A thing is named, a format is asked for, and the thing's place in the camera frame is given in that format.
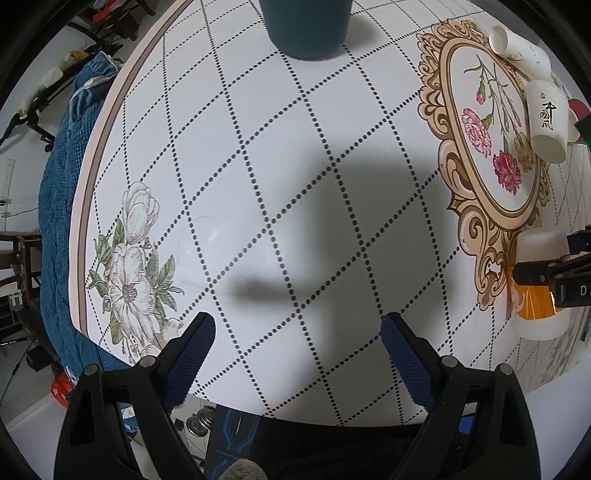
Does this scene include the translucent cup with orange band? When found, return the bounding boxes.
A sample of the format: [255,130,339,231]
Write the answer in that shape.
[505,228,581,341]

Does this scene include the plain white paper cup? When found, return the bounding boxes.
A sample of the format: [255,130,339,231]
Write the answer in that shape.
[489,25,551,79]

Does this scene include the teal cup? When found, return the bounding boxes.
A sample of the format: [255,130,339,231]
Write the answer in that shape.
[258,0,353,60]

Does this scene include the orange object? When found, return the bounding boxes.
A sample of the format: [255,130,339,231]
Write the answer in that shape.
[50,373,75,409]

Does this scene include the black and blue chair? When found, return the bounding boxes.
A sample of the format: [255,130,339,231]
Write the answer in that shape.
[205,404,260,480]

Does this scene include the dark wooden chair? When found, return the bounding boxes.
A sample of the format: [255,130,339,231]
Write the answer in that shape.
[0,233,43,344]

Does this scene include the metal dumbbell weights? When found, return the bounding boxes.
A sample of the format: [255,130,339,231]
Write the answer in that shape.
[185,405,218,437]

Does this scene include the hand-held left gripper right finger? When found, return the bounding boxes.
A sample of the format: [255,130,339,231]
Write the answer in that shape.
[380,312,542,480]

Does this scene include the green object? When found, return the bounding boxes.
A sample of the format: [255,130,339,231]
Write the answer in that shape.
[574,110,591,149]

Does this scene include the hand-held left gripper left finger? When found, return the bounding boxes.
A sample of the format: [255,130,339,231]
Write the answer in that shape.
[54,312,217,480]

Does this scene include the blue knitted blanket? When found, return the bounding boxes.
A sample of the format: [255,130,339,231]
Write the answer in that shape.
[39,52,136,432]

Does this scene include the white paper cup black print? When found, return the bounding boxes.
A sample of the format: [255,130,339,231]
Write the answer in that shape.
[526,80,570,164]

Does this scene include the black office chair base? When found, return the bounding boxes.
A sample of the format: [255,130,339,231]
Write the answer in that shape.
[0,109,57,154]

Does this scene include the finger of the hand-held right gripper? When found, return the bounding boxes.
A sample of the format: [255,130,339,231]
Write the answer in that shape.
[568,228,591,256]
[513,258,591,287]

